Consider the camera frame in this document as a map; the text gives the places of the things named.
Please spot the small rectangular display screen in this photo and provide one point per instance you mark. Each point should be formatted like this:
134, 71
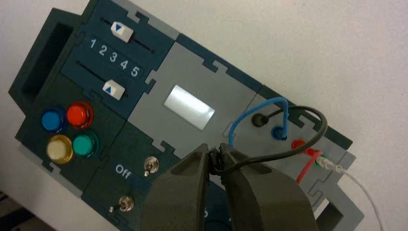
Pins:
189, 108

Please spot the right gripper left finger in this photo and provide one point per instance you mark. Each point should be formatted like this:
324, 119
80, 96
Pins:
178, 197

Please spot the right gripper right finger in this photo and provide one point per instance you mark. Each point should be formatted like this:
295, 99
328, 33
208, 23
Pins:
264, 201

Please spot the dark teal grey control box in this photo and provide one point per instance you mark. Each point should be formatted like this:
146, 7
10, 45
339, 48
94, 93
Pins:
191, 73

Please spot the blue push button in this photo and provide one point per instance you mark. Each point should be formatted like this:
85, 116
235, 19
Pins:
52, 120

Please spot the green banana socket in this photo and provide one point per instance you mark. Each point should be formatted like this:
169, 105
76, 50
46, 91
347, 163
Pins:
317, 164

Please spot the green push button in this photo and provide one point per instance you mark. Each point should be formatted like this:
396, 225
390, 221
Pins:
84, 145

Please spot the white slider knob up arrow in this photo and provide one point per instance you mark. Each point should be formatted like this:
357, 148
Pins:
113, 90

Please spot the metal toggle switch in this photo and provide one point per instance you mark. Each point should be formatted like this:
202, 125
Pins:
151, 165
126, 204

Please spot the yellow push button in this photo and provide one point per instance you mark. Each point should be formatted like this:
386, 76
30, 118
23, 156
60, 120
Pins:
59, 149

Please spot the white slider knob down arrow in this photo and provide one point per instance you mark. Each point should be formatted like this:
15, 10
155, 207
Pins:
121, 32

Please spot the red push button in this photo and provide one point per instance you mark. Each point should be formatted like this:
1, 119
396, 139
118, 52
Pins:
79, 114

